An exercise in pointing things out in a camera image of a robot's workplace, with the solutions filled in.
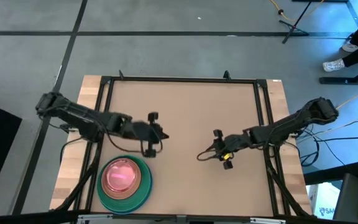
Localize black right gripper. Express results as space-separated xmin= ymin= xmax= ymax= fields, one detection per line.
xmin=209 ymin=129 xmax=253 ymax=170

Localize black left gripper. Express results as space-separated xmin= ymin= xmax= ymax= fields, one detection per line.
xmin=124 ymin=112 xmax=170 ymax=158

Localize large green plastic plate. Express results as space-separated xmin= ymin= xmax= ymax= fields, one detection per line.
xmin=97 ymin=154 xmax=153 ymax=214

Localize medium orange plastic plate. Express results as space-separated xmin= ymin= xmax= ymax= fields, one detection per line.
xmin=101 ymin=157 xmax=143 ymax=200

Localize small translucent pink plate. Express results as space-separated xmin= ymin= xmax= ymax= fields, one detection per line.
xmin=104 ymin=159 xmax=138 ymax=192

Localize large blue plastic plate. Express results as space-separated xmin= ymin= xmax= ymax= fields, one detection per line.
xmin=96 ymin=154 xmax=154 ymax=215

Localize white printed box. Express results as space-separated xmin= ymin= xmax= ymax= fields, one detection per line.
xmin=307 ymin=182 xmax=341 ymax=220

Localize black tripod stand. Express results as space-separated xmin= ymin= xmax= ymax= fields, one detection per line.
xmin=278 ymin=0 xmax=314 ymax=45

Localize person's white shoe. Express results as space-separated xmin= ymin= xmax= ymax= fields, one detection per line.
xmin=341 ymin=41 xmax=358 ymax=54
xmin=322 ymin=58 xmax=346 ymax=73

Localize black desk foot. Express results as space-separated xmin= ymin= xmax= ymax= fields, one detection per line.
xmin=319 ymin=61 xmax=358 ymax=86

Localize black overhead rig beam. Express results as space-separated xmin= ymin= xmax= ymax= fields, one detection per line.
xmin=0 ymin=210 xmax=358 ymax=224

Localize black right gripper cable loop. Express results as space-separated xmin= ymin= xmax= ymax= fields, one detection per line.
xmin=196 ymin=148 xmax=221 ymax=162

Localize black metal table frame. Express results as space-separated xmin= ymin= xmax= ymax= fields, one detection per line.
xmin=53 ymin=70 xmax=312 ymax=218

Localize black floor cables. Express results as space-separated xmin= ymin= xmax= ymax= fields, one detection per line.
xmin=295 ymin=115 xmax=358 ymax=167

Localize black left arm base cable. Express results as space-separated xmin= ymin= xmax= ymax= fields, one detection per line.
xmin=59 ymin=137 xmax=85 ymax=166

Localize beige floor cable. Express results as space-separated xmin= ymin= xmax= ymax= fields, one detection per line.
xmin=336 ymin=85 xmax=358 ymax=110

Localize yellow floor cable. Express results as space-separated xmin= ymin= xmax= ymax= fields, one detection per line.
xmin=270 ymin=0 xmax=324 ymax=22

